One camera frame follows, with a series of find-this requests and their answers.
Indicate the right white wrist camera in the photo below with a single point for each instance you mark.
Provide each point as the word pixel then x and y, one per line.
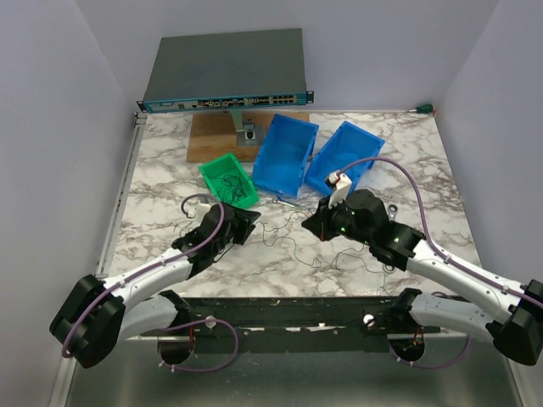
pixel 340 185

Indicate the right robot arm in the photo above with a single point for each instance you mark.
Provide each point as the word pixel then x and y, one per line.
pixel 494 308

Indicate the left blue plastic bin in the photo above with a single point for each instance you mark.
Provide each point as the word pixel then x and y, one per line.
pixel 280 164

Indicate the grey network switch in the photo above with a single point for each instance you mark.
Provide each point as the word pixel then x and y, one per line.
pixel 236 70

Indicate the green handled screwdriver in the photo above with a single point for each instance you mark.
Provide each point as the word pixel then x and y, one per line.
pixel 426 108

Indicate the green plastic bin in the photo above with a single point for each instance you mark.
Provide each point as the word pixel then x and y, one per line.
pixel 228 181

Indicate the aluminium side rail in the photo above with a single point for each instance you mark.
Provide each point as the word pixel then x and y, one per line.
pixel 108 250

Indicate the wooden base board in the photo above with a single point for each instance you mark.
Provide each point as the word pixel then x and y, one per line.
pixel 213 135

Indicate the blue plastic bin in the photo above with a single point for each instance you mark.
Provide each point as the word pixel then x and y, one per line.
pixel 280 164
pixel 348 144

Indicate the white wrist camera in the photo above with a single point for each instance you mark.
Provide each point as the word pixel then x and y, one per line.
pixel 340 185
pixel 198 212

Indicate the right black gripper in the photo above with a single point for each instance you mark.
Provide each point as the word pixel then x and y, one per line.
pixel 319 223

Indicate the chrome combination wrench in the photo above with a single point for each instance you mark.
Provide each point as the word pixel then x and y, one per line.
pixel 289 204

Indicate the grey metal stand bracket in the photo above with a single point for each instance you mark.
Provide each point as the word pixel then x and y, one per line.
pixel 249 130

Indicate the right blue plastic bin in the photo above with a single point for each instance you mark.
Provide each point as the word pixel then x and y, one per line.
pixel 348 144

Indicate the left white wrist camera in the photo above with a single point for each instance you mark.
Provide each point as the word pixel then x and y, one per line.
pixel 198 212

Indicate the grey ratchet wrench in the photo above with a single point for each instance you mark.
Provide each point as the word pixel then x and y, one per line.
pixel 392 211

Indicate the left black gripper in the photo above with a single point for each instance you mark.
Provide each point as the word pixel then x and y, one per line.
pixel 243 222

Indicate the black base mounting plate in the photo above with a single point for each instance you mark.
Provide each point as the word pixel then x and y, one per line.
pixel 286 325

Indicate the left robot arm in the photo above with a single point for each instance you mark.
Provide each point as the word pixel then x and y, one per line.
pixel 97 314

